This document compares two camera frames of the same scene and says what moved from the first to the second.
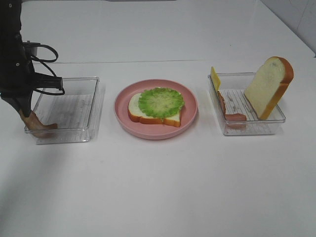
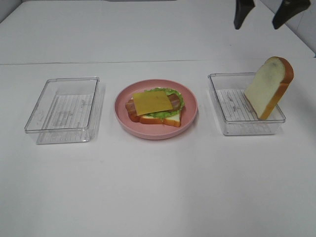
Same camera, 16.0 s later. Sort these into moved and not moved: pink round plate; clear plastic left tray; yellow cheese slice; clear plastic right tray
Moved: yellow cheese slice
Not moved: clear plastic right tray; pink round plate; clear plastic left tray
